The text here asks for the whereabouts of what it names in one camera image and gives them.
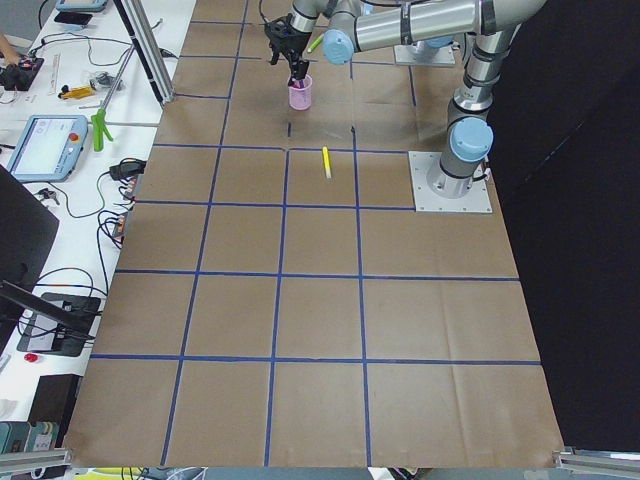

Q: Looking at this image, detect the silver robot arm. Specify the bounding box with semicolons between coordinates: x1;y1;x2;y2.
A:
323;1;456;65
263;0;544;199

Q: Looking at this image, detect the green handled grabber tool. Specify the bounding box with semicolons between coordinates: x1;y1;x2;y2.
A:
91;46;135;152

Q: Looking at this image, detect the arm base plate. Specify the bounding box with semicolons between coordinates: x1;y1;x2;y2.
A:
394;43;456;68
408;151;493;214

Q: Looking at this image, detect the black monitor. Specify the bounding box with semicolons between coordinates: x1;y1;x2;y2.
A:
1;169;100;357

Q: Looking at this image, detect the pink mesh cup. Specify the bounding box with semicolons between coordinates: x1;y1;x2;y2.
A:
288;75;313;111

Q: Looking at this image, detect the teach pendant tablet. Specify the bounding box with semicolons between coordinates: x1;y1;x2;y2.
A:
8;115;88;183

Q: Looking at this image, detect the black power adapter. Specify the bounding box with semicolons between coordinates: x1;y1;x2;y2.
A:
109;159;146;181

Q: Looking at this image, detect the yellow pen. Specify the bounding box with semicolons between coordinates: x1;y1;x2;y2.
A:
322;146;332;179

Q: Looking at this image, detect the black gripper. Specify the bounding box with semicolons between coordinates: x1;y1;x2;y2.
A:
264;14;311;84

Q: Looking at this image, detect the green pen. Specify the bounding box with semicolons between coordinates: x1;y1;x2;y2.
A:
307;34;324;53

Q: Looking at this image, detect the aluminium frame post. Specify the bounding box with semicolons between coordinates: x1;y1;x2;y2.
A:
114;0;174;106

